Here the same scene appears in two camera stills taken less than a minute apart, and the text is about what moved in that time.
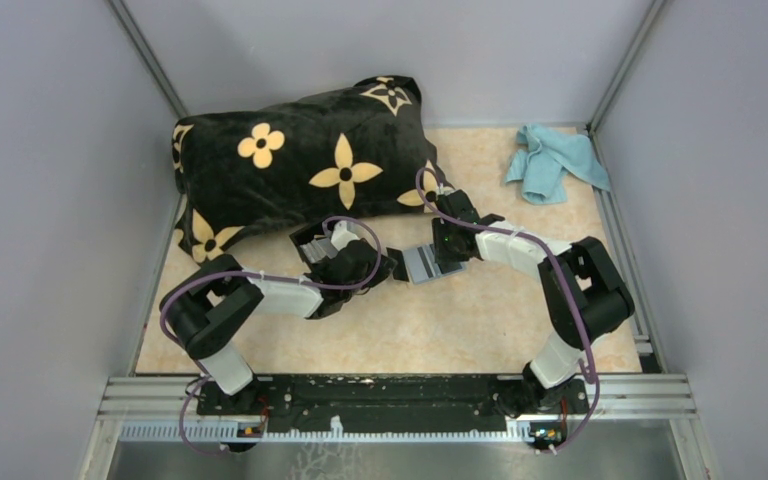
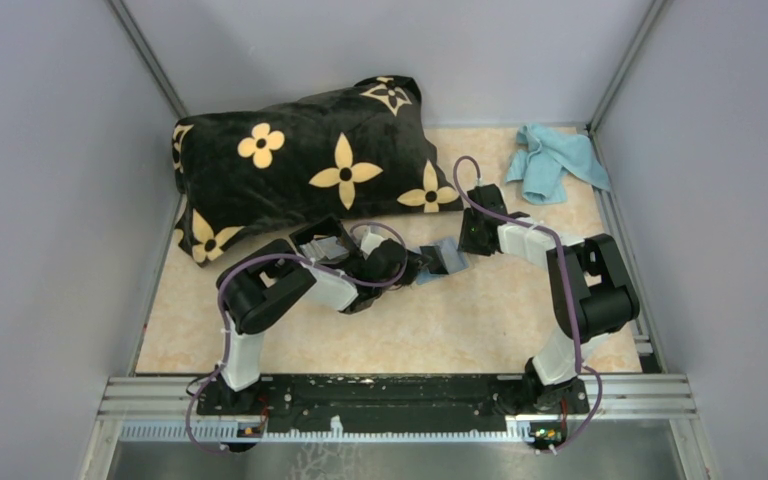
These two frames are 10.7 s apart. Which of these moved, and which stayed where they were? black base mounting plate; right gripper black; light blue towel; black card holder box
Moved: right gripper black
Stayed: black base mounting plate; black card holder box; light blue towel
